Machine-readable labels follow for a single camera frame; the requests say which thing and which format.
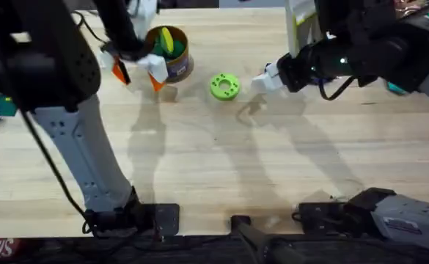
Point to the brown tub with toys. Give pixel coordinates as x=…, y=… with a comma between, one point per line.
x=175, y=55

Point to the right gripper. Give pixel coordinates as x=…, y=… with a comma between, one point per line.
x=309, y=66

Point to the black camera post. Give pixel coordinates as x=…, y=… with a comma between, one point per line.
x=258, y=238

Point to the black rail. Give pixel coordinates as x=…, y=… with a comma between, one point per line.
x=185, y=251

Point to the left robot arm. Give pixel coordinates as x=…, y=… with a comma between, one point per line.
x=86, y=157

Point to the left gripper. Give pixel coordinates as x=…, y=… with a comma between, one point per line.
x=126, y=45

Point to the teal tool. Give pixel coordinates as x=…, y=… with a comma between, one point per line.
x=396, y=88

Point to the right wrist upright plate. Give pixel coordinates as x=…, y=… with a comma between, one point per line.
x=302, y=29

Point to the green disc with holes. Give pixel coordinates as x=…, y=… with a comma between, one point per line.
x=218, y=91

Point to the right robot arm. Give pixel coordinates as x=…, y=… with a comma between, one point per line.
x=412, y=220

